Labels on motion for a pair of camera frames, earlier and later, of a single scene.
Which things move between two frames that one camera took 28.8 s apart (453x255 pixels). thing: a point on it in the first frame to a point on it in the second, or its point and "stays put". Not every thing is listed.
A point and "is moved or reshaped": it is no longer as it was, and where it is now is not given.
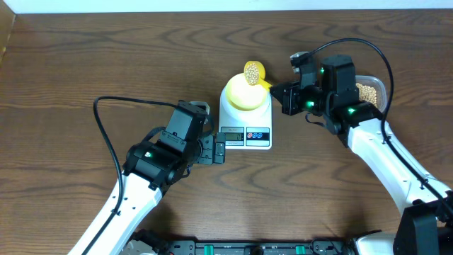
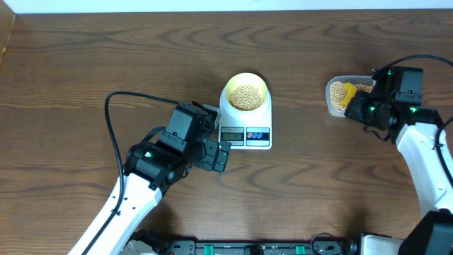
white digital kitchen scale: x=246 y=129 stays put
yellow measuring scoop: x=255 y=74 is moved or reshaped
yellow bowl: x=243 y=96 stays put
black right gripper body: x=299 y=100 to x=364 y=109
